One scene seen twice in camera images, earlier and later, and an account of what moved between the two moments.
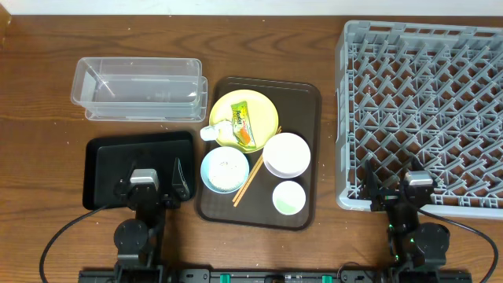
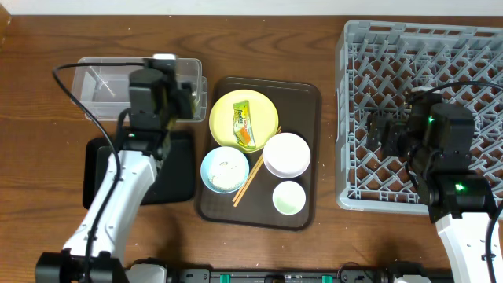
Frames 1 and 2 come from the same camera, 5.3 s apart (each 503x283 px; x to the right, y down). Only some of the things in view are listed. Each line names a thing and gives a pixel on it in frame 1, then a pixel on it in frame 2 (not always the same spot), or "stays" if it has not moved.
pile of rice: x=227 y=169 stays
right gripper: x=370 y=190 to x=395 y=129
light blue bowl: x=225 y=170 stays
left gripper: x=149 y=193 to x=185 y=101
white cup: x=288 y=197 stays
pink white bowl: x=286 y=156 stays
